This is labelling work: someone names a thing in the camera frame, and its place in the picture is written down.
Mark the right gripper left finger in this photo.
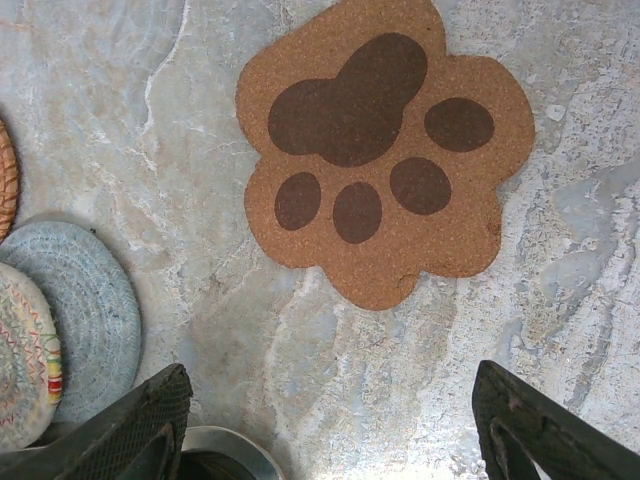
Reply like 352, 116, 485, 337
0, 363, 194, 480

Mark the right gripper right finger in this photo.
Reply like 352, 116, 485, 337
472, 359, 640, 480

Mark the multicolour zigzag woven coaster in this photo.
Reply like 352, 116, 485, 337
0, 262, 64, 451

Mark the blue woven round coaster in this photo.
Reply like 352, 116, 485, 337
0, 220, 144, 426

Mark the paw-shaped cork coaster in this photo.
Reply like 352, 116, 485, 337
234, 0, 537, 312

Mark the round rattan coaster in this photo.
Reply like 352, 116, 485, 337
0, 117, 21, 241

